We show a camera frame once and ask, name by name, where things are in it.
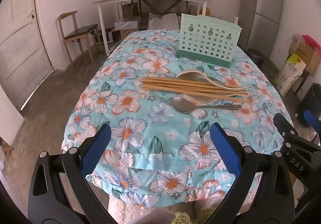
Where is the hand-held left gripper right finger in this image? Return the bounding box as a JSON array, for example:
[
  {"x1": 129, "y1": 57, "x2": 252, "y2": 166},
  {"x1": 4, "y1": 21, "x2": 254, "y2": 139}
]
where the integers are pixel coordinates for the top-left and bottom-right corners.
[{"x1": 208, "y1": 122, "x2": 294, "y2": 224}]

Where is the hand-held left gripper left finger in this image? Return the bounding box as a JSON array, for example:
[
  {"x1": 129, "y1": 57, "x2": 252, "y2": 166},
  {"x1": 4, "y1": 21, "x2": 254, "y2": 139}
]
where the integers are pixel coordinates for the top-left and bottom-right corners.
[{"x1": 27, "y1": 124, "x2": 116, "y2": 224}]

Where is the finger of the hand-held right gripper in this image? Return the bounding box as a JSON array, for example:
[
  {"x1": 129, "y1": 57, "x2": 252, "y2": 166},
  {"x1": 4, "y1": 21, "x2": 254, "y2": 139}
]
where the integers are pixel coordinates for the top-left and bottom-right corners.
[
  {"x1": 273, "y1": 113, "x2": 300, "y2": 139},
  {"x1": 302, "y1": 110, "x2": 321, "y2": 128}
]

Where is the metal spoon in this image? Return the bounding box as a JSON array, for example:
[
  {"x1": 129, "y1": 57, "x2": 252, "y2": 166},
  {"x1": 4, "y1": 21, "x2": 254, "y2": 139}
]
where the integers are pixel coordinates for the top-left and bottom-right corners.
[{"x1": 171, "y1": 97, "x2": 242, "y2": 114}]

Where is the pile of wooden chopsticks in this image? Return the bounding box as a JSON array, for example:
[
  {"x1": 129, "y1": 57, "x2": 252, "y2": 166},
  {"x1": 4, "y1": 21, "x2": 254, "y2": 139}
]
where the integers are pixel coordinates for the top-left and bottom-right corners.
[{"x1": 137, "y1": 76, "x2": 253, "y2": 104}]

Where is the mint green utensil holder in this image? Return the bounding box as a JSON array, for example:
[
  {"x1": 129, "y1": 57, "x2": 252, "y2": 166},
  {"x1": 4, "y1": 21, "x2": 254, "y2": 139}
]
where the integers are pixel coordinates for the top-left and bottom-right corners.
[{"x1": 176, "y1": 13, "x2": 242, "y2": 68}]

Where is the black bin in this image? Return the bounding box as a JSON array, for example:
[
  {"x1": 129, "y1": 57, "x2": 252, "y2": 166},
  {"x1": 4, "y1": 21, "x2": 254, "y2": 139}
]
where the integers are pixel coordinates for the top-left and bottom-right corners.
[{"x1": 297, "y1": 83, "x2": 321, "y2": 124}]

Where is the yellow white rice bag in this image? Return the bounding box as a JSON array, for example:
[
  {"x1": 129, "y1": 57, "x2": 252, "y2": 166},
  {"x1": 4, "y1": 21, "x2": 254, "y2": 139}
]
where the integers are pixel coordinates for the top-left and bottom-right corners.
[{"x1": 274, "y1": 53, "x2": 307, "y2": 96}]

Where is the floral blue blanket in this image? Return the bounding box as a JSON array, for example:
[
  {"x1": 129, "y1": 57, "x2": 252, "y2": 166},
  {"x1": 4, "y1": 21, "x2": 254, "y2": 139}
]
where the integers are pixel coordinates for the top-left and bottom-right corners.
[{"x1": 61, "y1": 29, "x2": 294, "y2": 208}]

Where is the small grey trash can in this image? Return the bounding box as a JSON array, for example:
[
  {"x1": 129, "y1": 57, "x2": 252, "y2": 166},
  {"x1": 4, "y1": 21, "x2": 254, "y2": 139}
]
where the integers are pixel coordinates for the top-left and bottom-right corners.
[{"x1": 247, "y1": 49, "x2": 265, "y2": 68}]

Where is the red plastic bag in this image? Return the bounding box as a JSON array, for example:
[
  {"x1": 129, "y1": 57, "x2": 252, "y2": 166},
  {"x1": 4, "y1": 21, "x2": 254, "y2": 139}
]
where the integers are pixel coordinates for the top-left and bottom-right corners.
[{"x1": 301, "y1": 35, "x2": 321, "y2": 51}]

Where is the wooden chair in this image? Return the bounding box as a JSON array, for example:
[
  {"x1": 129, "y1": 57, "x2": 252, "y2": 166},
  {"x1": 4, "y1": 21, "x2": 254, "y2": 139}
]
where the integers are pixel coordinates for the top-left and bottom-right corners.
[{"x1": 58, "y1": 10, "x2": 103, "y2": 64}]

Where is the plastic wrapped cardboard box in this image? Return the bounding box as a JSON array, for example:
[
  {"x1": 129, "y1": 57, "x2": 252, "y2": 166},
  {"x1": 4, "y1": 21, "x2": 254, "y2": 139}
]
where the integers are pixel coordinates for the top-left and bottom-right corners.
[{"x1": 114, "y1": 16, "x2": 142, "y2": 40}]

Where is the grey refrigerator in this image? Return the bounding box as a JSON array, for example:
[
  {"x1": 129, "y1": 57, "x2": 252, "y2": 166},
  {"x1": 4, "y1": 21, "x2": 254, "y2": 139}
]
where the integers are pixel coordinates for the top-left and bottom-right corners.
[{"x1": 237, "y1": 0, "x2": 285, "y2": 58}]

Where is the white door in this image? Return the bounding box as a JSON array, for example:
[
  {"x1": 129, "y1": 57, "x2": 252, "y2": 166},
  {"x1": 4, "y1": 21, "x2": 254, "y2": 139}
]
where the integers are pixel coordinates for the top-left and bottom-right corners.
[{"x1": 0, "y1": 0, "x2": 54, "y2": 111}]

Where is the white sack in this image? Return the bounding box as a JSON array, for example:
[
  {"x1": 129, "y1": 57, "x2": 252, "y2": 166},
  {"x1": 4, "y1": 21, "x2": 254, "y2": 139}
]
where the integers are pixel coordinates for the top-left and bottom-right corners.
[{"x1": 147, "y1": 12, "x2": 181, "y2": 31}]

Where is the cardboard box under desk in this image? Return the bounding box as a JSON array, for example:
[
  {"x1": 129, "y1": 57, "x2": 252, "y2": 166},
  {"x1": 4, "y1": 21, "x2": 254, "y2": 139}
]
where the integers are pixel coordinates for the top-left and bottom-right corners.
[{"x1": 122, "y1": 2, "x2": 139, "y2": 17}]

